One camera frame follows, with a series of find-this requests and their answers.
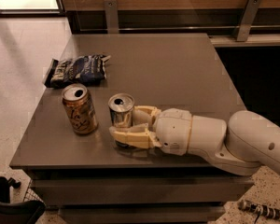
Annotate right metal wall bracket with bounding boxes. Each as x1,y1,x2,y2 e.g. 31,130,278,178
233,0,262,42

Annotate orange la croix can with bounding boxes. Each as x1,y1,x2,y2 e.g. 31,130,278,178
62,84,98,135

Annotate red bull can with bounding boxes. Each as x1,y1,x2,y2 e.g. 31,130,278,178
108,93,134,128

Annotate grey drawer cabinet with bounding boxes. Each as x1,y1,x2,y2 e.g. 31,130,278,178
10,34,252,224

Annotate upper grey drawer front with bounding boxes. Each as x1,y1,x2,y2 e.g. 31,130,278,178
33,176,253,206

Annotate metal wall bracket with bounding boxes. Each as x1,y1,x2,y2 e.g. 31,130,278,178
233,0,262,42
104,0,119,34

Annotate grey drawer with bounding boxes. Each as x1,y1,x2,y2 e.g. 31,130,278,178
59,206,225,224
33,176,253,206

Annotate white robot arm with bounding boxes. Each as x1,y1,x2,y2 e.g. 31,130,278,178
109,105,280,175

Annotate blue chip bag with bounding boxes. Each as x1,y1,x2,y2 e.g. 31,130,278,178
43,54,111,89

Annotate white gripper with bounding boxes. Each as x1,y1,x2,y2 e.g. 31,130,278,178
109,105,192,156

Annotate lower grey drawer front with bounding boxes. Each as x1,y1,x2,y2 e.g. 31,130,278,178
59,206,225,224

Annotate left metal wall bracket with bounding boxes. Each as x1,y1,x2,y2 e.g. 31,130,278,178
104,0,119,34

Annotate striped black white cable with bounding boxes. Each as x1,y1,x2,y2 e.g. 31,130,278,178
237,199,280,224

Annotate black chair part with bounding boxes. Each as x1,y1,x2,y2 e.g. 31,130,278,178
0,176,46,224

